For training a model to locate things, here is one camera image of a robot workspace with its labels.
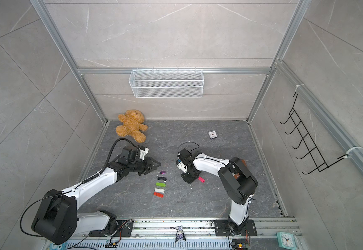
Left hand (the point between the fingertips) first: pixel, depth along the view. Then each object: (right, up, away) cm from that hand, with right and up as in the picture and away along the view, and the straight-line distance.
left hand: (161, 163), depth 83 cm
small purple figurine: (+11, -30, -13) cm, 34 cm away
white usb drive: (-1, -16, +3) cm, 16 cm away
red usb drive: (-2, -17, +1) cm, 17 cm away
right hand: (+17, -11, +8) cm, 21 cm away
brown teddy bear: (-24, +26, +25) cm, 44 cm away
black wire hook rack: (+65, +5, -25) cm, 69 cm away
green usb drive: (-1, -13, +5) cm, 14 cm away
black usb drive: (0, -11, +8) cm, 13 cm away
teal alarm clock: (+59, -32, -14) cm, 68 cm away
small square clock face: (+33, +16, +27) cm, 45 cm away
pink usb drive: (+22, -10, +6) cm, 25 cm away
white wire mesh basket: (+1, +49, +18) cm, 53 cm away
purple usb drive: (-1, -7, +10) cm, 12 cm away
